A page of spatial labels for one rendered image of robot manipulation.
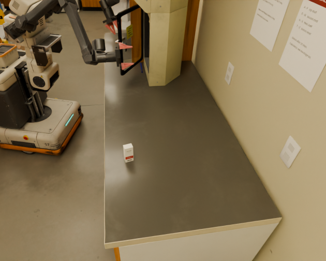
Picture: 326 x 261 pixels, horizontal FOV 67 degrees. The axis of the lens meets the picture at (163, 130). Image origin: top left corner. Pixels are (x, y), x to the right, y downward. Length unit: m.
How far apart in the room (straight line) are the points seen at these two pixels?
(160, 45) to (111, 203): 0.98
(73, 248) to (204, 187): 1.23
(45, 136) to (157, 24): 1.45
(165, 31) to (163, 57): 0.16
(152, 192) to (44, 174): 1.58
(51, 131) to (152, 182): 1.55
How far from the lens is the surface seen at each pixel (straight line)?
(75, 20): 1.63
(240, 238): 1.20
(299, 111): 1.03
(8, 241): 2.25
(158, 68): 1.66
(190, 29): 2.02
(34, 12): 1.89
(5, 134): 2.66
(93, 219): 2.13
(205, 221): 1.04
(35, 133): 2.51
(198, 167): 1.19
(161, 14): 1.54
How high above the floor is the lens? 1.83
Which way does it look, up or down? 41 degrees down
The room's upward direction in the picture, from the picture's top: 4 degrees clockwise
